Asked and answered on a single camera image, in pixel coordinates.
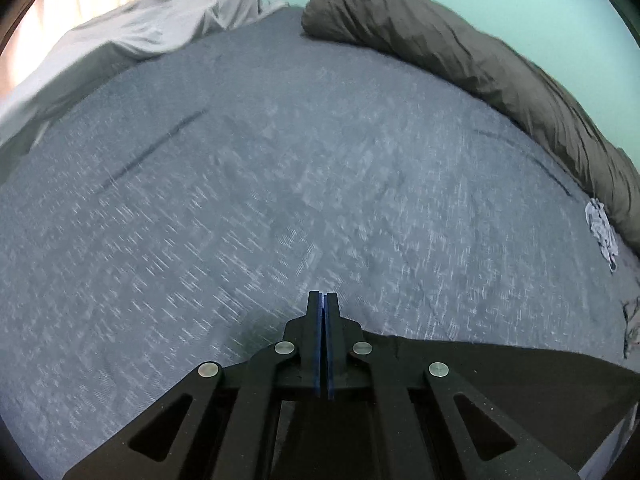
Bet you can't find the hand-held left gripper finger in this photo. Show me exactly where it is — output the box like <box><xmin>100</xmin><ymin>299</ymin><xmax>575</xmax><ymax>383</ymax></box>
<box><xmin>62</xmin><ymin>291</ymin><xmax>326</xmax><ymax>480</ymax></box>
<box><xmin>325</xmin><ymin>292</ymin><xmax>581</xmax><ymax>480</ymax></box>

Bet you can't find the black garment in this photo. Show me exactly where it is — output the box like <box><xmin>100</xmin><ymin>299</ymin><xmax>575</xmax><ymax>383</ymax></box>
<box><xmin>277</xmin><ymin>332</ymin><xmax>640</xmax><ymax>480</ymax></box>

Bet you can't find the bed with blue sheet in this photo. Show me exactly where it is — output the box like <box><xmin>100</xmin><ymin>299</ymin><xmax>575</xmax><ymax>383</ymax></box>
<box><xmin>0</xmin><ymin>5</ymin><xmax>640</xmax><ymax>480</ymax></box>

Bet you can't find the small blue patterned cloth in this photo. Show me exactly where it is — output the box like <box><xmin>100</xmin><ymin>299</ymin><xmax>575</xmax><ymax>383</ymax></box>
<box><xmin>585</xmin><ymin>198</ymin><xmax>621</xmax><ymax>272</ymax></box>

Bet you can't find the small grey garment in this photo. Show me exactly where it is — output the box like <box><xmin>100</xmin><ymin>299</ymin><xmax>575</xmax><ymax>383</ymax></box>
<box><xmin>621</xmin><ymin>297</ymin><xmax>640</xmax><ymax>359</ymax></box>

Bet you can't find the dark grey rolled duvet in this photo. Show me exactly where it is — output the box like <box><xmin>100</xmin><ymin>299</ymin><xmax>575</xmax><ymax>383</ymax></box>
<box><xmin>300</xmin><ymin>0</ymin><xmax>640</xmax><ymax>256</ymax></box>

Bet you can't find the light grey cloth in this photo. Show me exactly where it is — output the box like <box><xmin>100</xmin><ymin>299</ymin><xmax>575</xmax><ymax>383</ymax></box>
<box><xmin>0</xmin><ymin>0</ymin><xmax>291</xmax><ymax>161</ymax></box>

